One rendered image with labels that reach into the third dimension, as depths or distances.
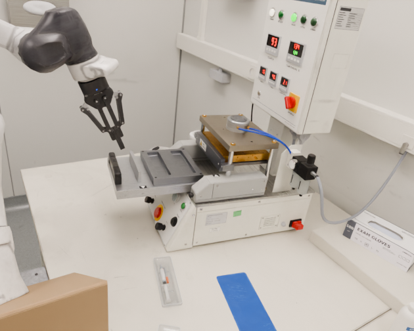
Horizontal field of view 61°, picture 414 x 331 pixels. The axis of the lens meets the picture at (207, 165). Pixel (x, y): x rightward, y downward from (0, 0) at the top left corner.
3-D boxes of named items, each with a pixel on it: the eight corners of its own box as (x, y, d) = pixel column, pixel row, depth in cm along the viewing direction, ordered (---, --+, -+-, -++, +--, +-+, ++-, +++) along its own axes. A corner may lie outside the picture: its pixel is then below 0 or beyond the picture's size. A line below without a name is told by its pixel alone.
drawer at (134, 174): (186, 161, 134) (188, 142, 130) (207, 192, 116) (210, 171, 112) (107, 167, 123) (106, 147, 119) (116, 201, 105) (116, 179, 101)
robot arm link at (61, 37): (28, 75, 91) (37, 83, 84) (-1, 24, 84) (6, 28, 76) (91, 49, 98) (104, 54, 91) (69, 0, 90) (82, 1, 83)
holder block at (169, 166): (184, 154, 130) (184, 148, 129) (202, 181, 114) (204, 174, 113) (140, 157, 124) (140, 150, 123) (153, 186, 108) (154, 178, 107)
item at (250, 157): (241, 139, 137) (245, 116, 133) (269, 165, 119) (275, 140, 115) (200, 141, 131) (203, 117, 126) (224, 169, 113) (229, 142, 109)
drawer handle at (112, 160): (114, 161, 119) (114, 151, 117) (121, 184, 107) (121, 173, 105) (108, 162, 118) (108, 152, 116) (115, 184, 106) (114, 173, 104)
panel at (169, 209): (145, 198, 140) (167, 159, 135) (165, 247, 116) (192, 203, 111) (140, 197, 139) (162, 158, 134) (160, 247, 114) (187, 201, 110)
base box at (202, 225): (259, 184, 161) (266, 151, 154) (307, 236, 131) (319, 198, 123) (144, 196, 142) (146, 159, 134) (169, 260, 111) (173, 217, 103)
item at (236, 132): (252, 134, 142) (258, 104, 136) (296, 172, 117) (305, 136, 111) (196, 137, 133) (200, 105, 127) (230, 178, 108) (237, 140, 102)
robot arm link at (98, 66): (64, 60, 96) (73, 78, 99) (69, 71, 86) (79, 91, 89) (107, 44, 98) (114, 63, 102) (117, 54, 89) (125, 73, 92)
